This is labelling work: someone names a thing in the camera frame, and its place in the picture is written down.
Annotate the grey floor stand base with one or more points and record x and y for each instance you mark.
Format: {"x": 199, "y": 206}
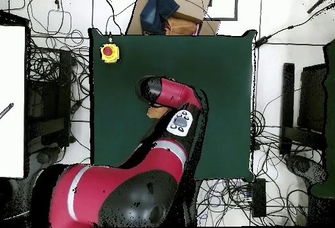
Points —
{"x": 43, "y": 157}

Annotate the black square frame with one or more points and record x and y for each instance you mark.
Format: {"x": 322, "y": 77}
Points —
{"x": 236, "y": 5}

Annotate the black floor stand base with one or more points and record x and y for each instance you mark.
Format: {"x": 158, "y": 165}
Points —
{"x": 303, "y": 166}

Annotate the black flat bar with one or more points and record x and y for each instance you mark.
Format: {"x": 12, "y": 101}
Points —
{"x": 287, "y": 107}

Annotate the white flat panel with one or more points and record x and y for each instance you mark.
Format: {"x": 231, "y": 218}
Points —
{"x": 11, "y": 102}

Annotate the blue jeans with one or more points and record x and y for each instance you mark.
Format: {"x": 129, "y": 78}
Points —
{"x": 157, "y": 10}

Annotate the tan terry towel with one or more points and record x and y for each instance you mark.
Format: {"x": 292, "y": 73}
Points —
{"x": 157, "y": 112}

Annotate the folded orange cloth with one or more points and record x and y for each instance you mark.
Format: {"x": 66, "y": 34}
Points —
{"x": 182, "y": 27}

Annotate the brown cardboard box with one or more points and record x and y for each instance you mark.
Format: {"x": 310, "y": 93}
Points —
{"x": 188, "y": 5}

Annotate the yellow emergency stop button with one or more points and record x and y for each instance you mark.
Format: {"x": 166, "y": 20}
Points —
{"x": 110, "y": 53}

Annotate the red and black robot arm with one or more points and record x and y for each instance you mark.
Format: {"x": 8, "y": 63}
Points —
{"x": 172, "y": 93}

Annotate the black power strip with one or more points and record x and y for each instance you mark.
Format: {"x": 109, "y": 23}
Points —
{"x": 259, "y": 197}

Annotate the black flat board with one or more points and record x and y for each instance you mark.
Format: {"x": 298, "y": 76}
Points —
{"x": 312, "y": 97}

